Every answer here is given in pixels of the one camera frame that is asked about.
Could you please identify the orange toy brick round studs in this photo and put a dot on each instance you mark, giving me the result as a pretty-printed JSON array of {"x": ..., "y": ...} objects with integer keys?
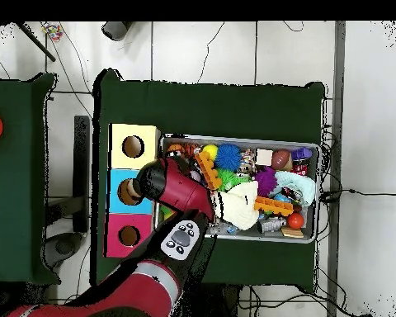
[{"x": 208, "y": 172}]

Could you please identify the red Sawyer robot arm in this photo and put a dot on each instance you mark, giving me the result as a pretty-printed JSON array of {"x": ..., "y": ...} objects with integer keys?
[{"x": 185, "y": 191}]

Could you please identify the wooden box three holes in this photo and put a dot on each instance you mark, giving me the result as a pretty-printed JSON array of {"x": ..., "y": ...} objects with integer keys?
[{"x": 148, "y": 145}]

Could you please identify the clear shallow mesh bin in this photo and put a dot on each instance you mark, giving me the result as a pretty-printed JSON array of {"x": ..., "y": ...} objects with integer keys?
[{"x": 244, "y": 236}]

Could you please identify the yellow ball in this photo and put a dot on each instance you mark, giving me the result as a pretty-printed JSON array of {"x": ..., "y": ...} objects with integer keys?
[{"x": 210, "y": 152}]

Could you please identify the green spiky ball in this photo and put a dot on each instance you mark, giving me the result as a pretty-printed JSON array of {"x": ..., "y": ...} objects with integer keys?
[{"x": 226, "y": 179}]

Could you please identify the small orange basketball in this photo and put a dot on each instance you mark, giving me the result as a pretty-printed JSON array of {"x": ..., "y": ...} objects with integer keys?
[{"x": 176, "y": 149}]

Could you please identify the blue spiky ball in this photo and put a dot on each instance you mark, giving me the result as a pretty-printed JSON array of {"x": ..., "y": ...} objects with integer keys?
[{"x": 228, "y": 157}]

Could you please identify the cream knitted cloth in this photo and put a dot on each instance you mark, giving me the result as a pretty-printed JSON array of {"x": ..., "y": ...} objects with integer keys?
[{"x": 241, "y": 205}]

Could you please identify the purple spiky ball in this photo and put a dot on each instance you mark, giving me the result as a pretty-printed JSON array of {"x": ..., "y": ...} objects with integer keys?
[{"x": 266, "y": 181}]

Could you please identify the long flat orange toy brick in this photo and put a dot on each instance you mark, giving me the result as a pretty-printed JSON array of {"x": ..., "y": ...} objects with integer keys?
[{"x": 274, "y": 206}]

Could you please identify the brown toy football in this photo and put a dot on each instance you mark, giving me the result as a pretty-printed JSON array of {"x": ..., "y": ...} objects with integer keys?
[{"x": 281, "y": 158}]

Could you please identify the light blue cloth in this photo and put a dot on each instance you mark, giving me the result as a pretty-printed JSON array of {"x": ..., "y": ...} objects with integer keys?
[{"x": 297, "y": 185}]

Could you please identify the black upright bar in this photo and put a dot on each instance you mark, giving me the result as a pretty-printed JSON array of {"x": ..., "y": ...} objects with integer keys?
[{"x": 82, "y": 172}]

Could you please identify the grey round base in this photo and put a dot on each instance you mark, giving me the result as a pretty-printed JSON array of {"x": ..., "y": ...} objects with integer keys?
[{"x": 65, "y": 246}]

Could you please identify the grey object on floor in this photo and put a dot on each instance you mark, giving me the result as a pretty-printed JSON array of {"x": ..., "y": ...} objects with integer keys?
[{"x": 116, "y": 29}]

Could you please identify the dark green side table cloth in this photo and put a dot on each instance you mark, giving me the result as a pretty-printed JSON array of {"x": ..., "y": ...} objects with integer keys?
[{"x": 16, "y": 198}]

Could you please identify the small colourful item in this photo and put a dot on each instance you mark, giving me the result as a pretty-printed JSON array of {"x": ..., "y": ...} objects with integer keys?
[{"x": 52, "y": 30}]

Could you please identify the black stick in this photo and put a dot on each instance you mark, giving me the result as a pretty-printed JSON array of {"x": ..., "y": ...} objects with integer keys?
[{"x": 33, "y": 39}]

